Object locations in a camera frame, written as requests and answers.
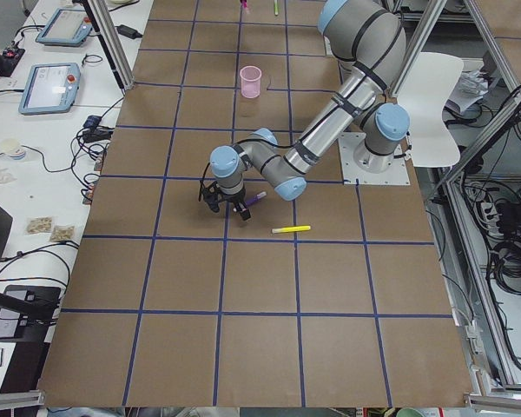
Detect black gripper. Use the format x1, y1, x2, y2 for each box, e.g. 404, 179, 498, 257
221, 189, 251, 221

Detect purple highlighter pen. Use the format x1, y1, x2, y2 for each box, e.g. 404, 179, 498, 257
246, 191, 267, 207

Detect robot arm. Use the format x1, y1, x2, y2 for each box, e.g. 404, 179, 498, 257
199, 1, 410, 220

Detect pink mesh cup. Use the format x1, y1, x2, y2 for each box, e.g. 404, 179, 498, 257
240, 65, 262, 99

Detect white paper cup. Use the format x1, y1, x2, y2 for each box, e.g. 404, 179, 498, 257
0, 138, 26, 161

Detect yellow highlighter pen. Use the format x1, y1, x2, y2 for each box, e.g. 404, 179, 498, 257
271, 225, 312, 235

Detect white chair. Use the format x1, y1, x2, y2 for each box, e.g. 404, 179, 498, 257
397, 52, 464, 168

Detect black power adapter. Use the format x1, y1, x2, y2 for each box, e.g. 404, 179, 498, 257
115, 24, 142, 39

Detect lower teach pendant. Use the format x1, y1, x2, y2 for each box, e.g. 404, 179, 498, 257
18, 63, 81, 116

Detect teach pendant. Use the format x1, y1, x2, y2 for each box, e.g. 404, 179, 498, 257
18, 63, 81, 116
36, 9, 93, 47

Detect black tablet stand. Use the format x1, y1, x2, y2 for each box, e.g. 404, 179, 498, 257
0, 285, 62, 342

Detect upper teach pendant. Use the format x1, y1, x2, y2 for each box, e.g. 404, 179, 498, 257
36, 9, 93, 47

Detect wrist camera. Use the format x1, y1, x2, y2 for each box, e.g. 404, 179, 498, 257
198, 181, 221, 213

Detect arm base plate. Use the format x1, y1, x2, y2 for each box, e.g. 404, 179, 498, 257
338, 132, 410, 186

